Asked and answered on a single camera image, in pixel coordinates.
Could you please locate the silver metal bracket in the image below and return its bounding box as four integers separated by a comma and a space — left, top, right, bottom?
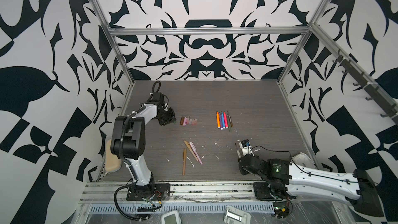
223, 205, 251, 224

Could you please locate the brown marker pen far left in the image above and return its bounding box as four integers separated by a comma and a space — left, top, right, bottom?
182, 148, 187, 176

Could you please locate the beige sponge block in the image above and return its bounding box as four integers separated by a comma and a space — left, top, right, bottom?
105, 140, 122, 173

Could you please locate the orange marker pen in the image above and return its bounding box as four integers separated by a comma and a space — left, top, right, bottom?
216, 112, 221, 129

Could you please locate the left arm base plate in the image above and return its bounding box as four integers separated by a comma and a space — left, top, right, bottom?
126, 184, 171, 201

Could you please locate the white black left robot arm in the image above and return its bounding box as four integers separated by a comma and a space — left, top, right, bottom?
110, 81, 176, 222

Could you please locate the light pink marker pen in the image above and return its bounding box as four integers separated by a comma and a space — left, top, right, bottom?
189, 142, 203, 165

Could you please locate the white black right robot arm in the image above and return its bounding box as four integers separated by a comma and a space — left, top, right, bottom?
238, 154, 384, 217

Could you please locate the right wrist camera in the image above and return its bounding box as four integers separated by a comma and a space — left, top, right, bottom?
239, 140, 252, 157

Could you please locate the small electronics board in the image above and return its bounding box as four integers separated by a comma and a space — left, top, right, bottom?
273, 201, 293, 219

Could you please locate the tan marker pen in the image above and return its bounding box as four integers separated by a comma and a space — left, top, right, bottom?
183, 141, 199, 161

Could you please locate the white handheld device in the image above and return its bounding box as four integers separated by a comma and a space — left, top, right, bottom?
161, 210, 181, 224

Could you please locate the purple marker pen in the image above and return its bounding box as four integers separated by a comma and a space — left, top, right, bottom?
218, 112, 223, 130

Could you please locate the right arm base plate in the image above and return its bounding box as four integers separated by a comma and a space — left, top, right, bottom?
253, 183, 279, 201

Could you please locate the blue marker pen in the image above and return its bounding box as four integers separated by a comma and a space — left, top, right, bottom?
221, 112, 226, 129

